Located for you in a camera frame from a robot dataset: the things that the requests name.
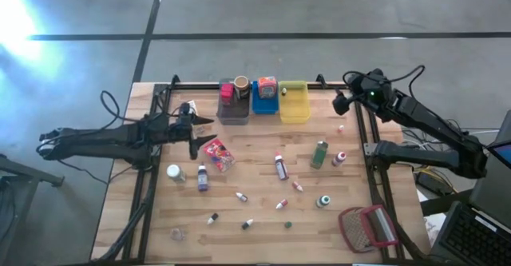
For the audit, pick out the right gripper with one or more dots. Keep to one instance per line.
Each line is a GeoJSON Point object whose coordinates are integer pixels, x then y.
{"type": "Point", "coordinates": [381, 94]}

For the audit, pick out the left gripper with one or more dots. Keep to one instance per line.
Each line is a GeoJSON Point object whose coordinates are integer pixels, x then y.
{"type": "Point", "coordinates": [179, 130]}

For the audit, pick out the orange dropper bottle white cap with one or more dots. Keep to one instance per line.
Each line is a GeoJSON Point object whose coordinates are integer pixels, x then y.
{"type": "Point", "coordinates": [340, 129]}
{"type": "Point", "coordinates": [297, 186]}

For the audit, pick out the glass spice jar white lid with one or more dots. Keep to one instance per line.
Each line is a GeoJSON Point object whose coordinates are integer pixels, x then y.
{"type": "Point", "coordinates": [174, 172]}

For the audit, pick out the red smoked paprika tin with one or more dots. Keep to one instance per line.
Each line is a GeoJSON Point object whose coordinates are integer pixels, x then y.
{"type": "Point", "coordinates": [226, 94]}

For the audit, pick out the furikake jar tan lid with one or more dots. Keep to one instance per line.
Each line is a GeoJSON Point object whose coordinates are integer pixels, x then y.
{"type": "Point", "coordinates": [242, 83]}

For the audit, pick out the orange mini wheats box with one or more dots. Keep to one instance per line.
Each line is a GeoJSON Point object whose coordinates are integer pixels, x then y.
{"type": "Point", "coordinates": [267, 88]}

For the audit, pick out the dark green bottle green cap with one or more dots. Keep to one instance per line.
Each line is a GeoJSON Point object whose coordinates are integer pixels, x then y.
{"type": "Point", "coordinates": [287, 225]}

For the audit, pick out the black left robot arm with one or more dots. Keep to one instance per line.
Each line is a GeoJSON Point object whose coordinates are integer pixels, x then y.
{"type": "Point", "coordinates": [100, 140]}

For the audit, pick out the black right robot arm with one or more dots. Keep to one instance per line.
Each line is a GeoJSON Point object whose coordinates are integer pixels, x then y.
{"type": "Point", "coordinates": [431, 118]}

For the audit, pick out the red froot loops box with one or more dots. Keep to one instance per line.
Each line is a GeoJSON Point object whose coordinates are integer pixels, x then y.
{"type": "Point", "coordinates": [219, 155]}

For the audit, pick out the grey plastic bin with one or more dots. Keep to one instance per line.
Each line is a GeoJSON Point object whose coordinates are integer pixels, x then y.
{"type": "Point", "coordinates": [235, 116]}

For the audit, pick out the purple food colouring bottle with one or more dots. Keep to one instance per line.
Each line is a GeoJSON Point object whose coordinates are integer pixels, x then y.
{"type": "Point", "coordinates": [203, 178]}

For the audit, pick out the yellow plastic bin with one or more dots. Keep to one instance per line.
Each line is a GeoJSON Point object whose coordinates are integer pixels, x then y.
{"type": "Point", "coordinates": [295, 108]}

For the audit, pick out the square herb jar green label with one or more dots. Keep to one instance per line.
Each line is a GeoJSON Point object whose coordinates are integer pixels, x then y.
{"type": "Point", "coordinates": [319, 155]}

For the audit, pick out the brown dropper bottle white cap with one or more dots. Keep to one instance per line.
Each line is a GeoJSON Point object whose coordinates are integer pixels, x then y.
{"type": "Point", "coordinates": [284, 92]}

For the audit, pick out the blue plastic basket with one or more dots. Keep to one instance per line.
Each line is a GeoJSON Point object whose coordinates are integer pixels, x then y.
{"type": "Point", "coordinates": [263, 107]}

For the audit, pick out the black dropper bottle white cap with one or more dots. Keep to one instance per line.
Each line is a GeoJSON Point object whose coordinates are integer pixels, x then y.
{"type": "Point", "coordinates": [212, 218]}

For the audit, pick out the green food colouring bottle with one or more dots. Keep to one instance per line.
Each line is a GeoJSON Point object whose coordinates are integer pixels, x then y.
{"type": "Point", "coordinates": [322, 201]}

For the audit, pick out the small clear glass jar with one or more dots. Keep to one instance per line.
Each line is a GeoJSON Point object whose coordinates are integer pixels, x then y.
{"type": "Point", "coordinates": [177, 234]}

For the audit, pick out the red dropper bottle white cap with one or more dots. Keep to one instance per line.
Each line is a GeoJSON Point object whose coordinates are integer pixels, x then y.
{"type": "Point", "coordinates": [281, 204]}

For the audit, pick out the black power brick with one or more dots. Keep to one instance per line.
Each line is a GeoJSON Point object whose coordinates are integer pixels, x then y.
{"type": "Point", "coordinates": [431, 183]}

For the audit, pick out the red rimmed mesh basket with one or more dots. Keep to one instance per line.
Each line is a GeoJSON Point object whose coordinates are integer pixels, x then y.
{"type": "Point", "coordinates": [355, 230]}

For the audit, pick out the white printed paper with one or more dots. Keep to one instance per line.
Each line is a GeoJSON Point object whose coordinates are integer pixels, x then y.
{"type": "Point", "coordinates": [435, 228]}

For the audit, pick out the lit display screen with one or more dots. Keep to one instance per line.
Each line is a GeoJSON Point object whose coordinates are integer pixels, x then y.
{"type": "Point", "coordinates": [503, 154]}

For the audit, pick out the black metal stand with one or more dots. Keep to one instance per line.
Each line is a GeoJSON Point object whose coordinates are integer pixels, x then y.
{"type": "Point", "coordinates": [28, 173]}

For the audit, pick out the grey laptop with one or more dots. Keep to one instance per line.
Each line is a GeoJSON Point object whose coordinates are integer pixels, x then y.
{"type": "Point", "coordinates": [471, 234]}

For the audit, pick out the black aluminium table frame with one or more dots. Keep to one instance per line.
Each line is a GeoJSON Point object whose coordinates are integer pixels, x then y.
{"type": "Point", "coordinates": [331, 85]}

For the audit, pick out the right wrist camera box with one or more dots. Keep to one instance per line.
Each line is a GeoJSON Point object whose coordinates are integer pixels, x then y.
{"type": "Point", "coordinates": [357, 83]}

